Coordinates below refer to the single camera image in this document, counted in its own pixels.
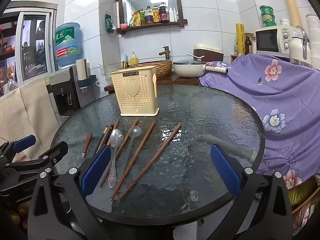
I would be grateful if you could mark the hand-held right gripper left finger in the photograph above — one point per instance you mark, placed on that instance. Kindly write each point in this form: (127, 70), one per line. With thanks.
(96, 170)

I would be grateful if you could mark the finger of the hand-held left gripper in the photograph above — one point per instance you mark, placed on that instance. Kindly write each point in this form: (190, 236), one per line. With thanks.
(23, 140)
(50, 155)

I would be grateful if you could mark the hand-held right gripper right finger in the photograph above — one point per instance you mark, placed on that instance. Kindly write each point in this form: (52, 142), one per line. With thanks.
(225, 171)

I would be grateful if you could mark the dark chopstick with gold band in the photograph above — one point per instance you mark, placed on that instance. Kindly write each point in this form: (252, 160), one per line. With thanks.
(102, 137)
(108, 132)

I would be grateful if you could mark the wooden spoon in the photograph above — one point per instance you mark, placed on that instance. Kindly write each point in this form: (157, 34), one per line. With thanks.
(116, 138)

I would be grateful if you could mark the red wooden chopstick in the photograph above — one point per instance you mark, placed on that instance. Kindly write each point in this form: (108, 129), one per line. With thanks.
(115, 125)
(155, 157)
(140, 150)
(131, 130)

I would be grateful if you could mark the clear plastic spoon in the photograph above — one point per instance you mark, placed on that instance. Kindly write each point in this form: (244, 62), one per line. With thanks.
(135, 131)

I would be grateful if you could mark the beige plastic utensil holder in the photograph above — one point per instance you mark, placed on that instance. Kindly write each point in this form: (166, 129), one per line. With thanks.
(135, 100)

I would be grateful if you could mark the beige cloth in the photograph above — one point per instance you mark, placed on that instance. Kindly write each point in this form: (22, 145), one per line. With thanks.
(25, 110)

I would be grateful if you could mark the water dispenser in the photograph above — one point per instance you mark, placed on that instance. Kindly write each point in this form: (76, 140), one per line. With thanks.
(63, 97)

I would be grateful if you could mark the purple floral cloth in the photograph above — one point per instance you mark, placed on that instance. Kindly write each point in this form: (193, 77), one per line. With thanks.
(287, 120)

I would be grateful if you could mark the floral cushion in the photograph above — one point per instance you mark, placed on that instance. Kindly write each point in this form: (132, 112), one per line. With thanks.
(302, 205)

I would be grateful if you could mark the sliding glass door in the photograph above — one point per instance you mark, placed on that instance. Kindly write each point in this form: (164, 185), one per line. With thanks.
(35, 50)

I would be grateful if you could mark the clear plastic bag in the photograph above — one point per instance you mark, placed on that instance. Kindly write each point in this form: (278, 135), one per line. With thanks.
(103, 78)

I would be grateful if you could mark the white paper roll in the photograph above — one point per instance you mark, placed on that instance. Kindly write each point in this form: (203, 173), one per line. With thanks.
(81, 68)

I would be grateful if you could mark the wooden counter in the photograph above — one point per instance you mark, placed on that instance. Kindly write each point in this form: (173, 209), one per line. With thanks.
(180, 81)

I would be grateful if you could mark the white pot with glass lid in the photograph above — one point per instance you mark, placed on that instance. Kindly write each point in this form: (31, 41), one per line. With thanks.
(187, 72)

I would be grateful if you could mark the blue water jug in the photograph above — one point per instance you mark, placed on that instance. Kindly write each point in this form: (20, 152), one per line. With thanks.
(67, 42)

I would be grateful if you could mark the small wooden box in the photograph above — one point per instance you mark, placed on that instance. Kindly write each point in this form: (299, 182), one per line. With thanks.
(233, 57)

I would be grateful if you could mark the light blue toothbrush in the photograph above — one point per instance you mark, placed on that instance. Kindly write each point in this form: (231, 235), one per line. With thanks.
(126, 58)

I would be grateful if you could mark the yellow soap pump bottle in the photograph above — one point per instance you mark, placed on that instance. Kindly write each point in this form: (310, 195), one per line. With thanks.
(134, 60)

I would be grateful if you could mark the white brown rice cooker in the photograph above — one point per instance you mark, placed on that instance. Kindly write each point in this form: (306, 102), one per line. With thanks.
(208, 52)

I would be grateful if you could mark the woven-pattern basin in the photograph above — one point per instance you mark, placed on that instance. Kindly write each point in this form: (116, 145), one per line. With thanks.
(162, 68)

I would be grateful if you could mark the white rice paddle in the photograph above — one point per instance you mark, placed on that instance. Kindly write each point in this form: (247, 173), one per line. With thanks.
(193, 55)

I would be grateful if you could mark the small clear bottle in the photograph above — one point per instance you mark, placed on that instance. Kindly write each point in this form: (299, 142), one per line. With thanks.
(235, 47)

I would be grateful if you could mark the brown glass bottle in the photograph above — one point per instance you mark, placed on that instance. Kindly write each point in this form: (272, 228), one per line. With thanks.
(247, 46)

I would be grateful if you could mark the brass bamboo-style faucet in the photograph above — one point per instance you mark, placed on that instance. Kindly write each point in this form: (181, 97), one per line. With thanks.
(165, 53)

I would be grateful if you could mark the yellow wrap roll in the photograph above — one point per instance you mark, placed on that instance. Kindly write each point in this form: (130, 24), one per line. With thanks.
(240, 38)

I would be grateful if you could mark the white microwave oven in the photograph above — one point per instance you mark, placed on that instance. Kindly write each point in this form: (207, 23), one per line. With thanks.
(268, 40)

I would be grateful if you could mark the green packet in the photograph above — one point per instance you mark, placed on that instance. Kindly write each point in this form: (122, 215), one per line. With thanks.
(109, 23)

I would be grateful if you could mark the white kettle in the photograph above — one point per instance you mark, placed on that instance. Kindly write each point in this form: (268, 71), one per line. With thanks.
(298, 47)

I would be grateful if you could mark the pink round ornament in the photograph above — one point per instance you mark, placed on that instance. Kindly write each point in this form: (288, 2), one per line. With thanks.
(123, 26)

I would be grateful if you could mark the yellow seasoning packet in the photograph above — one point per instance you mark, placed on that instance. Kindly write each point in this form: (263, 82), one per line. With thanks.
(136, 20)

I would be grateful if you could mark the green-capped oil bottle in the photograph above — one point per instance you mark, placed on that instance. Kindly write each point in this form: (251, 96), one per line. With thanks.
(142, 17)

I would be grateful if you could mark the stack of green bowls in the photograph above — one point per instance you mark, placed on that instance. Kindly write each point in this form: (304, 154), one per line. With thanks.
(267, 17)

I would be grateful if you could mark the white jar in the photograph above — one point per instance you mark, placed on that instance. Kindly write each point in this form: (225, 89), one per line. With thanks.
(285, 22)

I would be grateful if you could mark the small white bottle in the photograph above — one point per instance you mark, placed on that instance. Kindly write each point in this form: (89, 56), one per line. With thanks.
(176, 17)

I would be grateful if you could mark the purple-label sauce bottle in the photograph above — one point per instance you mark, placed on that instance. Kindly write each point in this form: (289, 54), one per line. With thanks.
(149, 16)

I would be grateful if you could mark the stack of white cups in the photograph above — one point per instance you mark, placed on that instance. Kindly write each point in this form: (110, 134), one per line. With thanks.
(314, 35)

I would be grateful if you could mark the white squeeze bottle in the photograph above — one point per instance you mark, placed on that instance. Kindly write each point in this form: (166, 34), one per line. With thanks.
(171, 15)

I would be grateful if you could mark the amber sauce bottle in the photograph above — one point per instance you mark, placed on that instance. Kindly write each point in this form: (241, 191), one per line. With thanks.
(156, 15)

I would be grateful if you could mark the dark soy sauce bottle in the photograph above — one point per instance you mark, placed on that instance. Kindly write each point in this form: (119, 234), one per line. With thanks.
(163, 13)

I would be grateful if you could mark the large beige roll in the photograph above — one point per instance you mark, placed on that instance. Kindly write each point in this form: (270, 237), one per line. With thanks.
(291, 5)

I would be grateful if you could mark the teal wall holder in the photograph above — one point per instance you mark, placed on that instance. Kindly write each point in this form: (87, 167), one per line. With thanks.
(87, 81)

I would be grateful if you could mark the wooden mirror wall shelf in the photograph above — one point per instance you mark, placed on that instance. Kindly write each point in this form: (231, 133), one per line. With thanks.
(155, 25)

